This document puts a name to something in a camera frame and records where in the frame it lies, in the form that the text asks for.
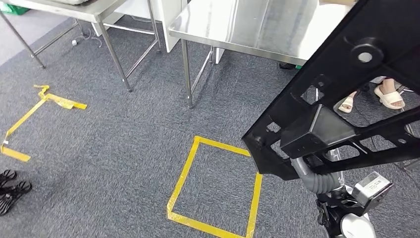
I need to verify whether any stainless steel workbench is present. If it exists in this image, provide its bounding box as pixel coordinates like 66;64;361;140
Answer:
168;0;357;110

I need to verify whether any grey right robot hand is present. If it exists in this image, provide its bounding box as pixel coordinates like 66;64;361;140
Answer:
290;157;313;186

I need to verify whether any green plastic crate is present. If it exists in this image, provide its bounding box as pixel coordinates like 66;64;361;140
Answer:
0;1;31;16

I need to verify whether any black plastic frame part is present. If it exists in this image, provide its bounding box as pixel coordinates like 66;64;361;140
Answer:
242;0;420;181

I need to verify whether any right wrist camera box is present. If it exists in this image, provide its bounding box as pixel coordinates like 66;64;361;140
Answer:
352;171;394;208

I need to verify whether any loose yellow floor tape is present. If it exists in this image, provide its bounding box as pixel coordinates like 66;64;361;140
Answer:
0;84;89;163

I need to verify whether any stainless steel table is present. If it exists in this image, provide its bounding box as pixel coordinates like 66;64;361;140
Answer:
0;0;162;93

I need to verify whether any yellow floor tape square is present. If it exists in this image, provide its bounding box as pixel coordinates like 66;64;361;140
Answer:
166;135;263;238

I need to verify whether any white floor cable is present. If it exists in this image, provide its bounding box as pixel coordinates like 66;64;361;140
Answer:
71;28;103;49

